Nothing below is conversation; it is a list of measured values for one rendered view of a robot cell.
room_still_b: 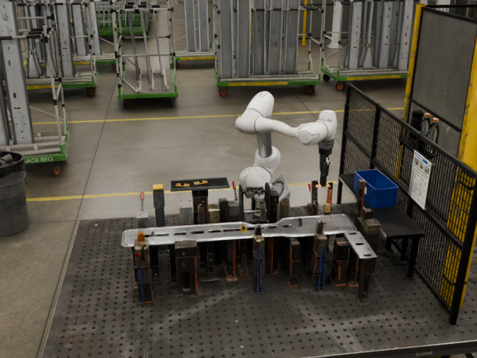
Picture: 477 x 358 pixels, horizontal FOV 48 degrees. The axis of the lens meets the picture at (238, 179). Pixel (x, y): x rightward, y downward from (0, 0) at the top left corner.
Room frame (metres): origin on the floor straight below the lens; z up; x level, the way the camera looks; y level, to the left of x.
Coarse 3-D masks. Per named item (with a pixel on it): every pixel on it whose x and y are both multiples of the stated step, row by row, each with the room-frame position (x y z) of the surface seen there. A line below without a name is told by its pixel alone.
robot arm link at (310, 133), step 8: (256, 120) 3.12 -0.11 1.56; (264, 120) 3.10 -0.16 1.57; (272, 120) 3.08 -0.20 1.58; (256, 128) 3.09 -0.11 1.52; (264, 128) 3.07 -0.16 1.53; (272, 128) 3.04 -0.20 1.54; (280, 128) 2.92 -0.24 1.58; (288, 128) 2.84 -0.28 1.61; (296, 128) 2.79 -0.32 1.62; (304, 128) 2.69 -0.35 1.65; (312, 128) 2.69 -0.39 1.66; (320, 128) 2.71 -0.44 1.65; (296, 136) 2.76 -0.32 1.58; (304, 136) 2.66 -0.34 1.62; (312, 136) 2.66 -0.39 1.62; (320, 136) 2.69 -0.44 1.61; (304, 144) 2.67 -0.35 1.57; (312, 144) 2.68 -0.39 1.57
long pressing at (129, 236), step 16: (208, 224) 2.83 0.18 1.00; (224, 224) 2.83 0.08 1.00; (240, 224) 2.83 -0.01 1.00; (272, 224) 2.83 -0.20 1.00; (288, 224) 2.84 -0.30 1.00; (304, 224) 2.83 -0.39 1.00; (336, 224) 2.83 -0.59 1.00; (352, 224) 2.84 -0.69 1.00; (128, 240) 2.65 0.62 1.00; (160, 240) 2.65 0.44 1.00; (176, 240) 2.65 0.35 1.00; (208, 240) 2.66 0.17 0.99
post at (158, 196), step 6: (156, 192) 3.00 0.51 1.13; (162, 192) 3.01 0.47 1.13; (156, 198) 3.00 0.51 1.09; (162, 198) 3.01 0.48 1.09; (156, 204) 3.00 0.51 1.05; (162, 204) 3.01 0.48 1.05; (156, 210) 3.01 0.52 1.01; (162, 210) 3.01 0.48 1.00; (156, 216) 3.01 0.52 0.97; (162, 216) 3.01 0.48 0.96; (156, 222) 3.01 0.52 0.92; (162, 222) 3.01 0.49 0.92; (162, 234) 3.01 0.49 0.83; (162, 246) 3.01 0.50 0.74; (162, 252) 3.00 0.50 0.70
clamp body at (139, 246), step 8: (136, 240) 2.54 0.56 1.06; (136, 248) 2.46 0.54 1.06; (144, 248) 2.47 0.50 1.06; (136, 264) 2.45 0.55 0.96; (144, 264) 2.46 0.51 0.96; (144, 272) 2.47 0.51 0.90; (144, 280) 2.47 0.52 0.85; (144, 288) 2.46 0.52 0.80; (144, 296) 2.46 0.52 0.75; (152, 296) 2.51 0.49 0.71
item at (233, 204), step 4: (228, 200) 3.01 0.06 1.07; (232, 200) 3.01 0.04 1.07; (236, 200) 3.01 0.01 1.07; (228, 204) 2.96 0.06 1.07; (232, 204) 2.95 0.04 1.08; (236, 204) 2.95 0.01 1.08; (228, 208) 2.97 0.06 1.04; (232, 208) 2.93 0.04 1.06; (236, 208) 2.93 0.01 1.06; (228, 212) 2.97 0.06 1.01; (232, 212) 2.93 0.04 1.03; (236, 212) 2.93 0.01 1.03; (228, 216) 2.96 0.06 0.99; (232, 216) 2.93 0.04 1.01; (236, 216) 2.93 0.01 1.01; (228, 220) 2.95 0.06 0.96; (232, 220) 2.93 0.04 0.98; (236, 220) 2.93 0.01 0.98; (236, 240) 2.94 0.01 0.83; (236, 244) 2.94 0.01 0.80; (236, 248) 2.95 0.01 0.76; (236, 252) 2.94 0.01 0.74; (236, 256) 2.93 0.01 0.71
